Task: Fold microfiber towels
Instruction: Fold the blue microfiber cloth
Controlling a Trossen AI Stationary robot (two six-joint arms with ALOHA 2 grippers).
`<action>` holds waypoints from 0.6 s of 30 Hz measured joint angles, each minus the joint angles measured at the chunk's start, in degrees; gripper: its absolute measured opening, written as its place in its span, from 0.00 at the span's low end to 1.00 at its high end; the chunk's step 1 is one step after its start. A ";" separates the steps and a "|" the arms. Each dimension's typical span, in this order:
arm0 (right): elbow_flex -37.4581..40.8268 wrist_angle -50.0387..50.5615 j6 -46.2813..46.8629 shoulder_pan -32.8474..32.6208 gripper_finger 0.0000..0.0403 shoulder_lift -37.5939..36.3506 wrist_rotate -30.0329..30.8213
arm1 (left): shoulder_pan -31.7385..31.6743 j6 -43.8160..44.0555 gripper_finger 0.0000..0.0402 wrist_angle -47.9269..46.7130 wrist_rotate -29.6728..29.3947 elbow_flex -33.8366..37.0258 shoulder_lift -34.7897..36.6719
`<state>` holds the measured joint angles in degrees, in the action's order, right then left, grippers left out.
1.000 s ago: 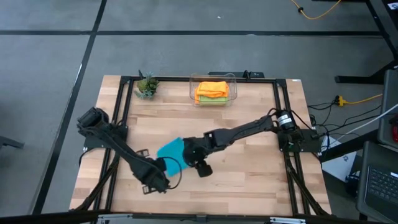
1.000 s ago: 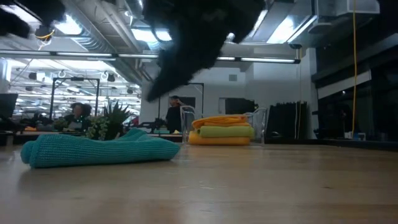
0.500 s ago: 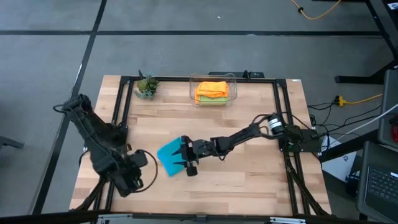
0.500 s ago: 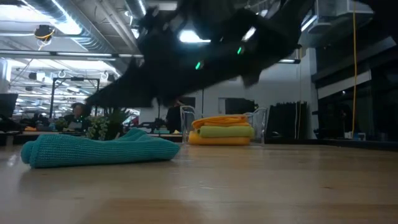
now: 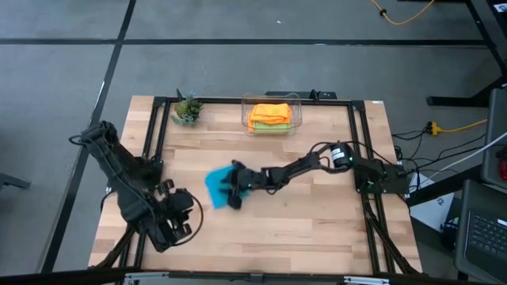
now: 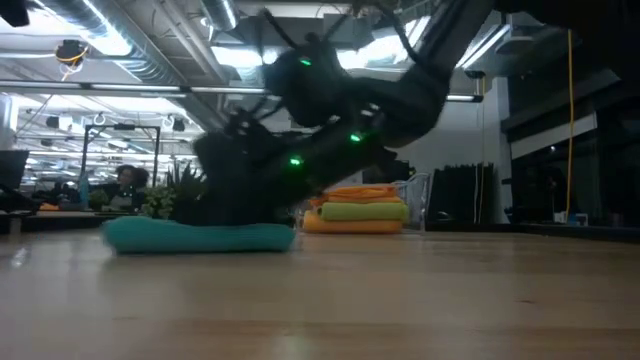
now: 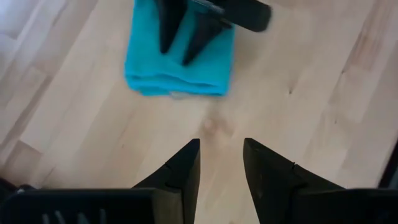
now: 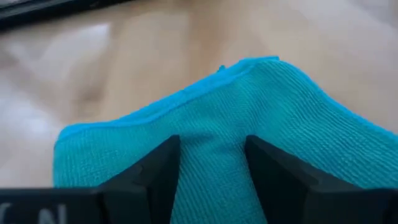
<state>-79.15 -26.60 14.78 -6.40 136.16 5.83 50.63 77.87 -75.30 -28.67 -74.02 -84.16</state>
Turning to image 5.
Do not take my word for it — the teal microfiber towel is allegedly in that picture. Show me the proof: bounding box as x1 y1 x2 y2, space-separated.
204 163 251 211

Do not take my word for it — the green microfiber towel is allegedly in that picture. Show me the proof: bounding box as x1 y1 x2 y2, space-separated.
252 120 291 135

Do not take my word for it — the clear plastic bin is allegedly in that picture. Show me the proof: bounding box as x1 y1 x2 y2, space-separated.
241 92 303 138

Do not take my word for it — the green succulent plant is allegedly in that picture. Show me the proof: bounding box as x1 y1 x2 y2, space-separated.
170 91 204 128

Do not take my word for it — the black rig crossbar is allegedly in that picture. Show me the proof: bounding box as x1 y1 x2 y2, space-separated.
0 265 507 285

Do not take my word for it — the grey furniture foot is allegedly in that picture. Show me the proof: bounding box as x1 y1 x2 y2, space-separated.
0 172 32 191

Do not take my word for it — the white cardboard box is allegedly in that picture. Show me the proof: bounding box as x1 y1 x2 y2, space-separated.
410 173 456 233

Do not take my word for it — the black desk foot bar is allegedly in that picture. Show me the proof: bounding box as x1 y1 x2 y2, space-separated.
407 164 482 207

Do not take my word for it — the black desk leg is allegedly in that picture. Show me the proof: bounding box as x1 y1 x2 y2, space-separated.
425 0 507 108

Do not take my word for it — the grey laptop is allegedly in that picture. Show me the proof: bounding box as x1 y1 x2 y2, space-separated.
453 180 507 284

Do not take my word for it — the grey equipment case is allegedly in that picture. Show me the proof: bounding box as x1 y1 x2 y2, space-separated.
480 87 507 190

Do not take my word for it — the black left wrist camera cable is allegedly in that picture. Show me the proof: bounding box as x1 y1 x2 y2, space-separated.
166 196 204 247

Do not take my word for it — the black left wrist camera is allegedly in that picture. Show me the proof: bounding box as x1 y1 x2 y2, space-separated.
170 188 196 211

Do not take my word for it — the silver metal bracket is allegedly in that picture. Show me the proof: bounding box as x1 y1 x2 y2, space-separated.
342 275 391 285
123 271 171 285

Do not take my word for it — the black aluminium table frame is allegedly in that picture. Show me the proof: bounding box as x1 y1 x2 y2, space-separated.
94 94 423 278

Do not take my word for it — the black power cable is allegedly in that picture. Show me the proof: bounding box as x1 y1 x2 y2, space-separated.
391 125 429 140

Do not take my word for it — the yellow power splitter cable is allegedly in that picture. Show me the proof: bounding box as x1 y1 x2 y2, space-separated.
425 118 489 136

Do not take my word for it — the yellow extension cable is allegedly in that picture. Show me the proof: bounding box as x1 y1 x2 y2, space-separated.
370 0 436 26

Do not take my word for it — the white cable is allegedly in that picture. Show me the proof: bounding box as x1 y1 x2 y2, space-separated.
429 131 507 180

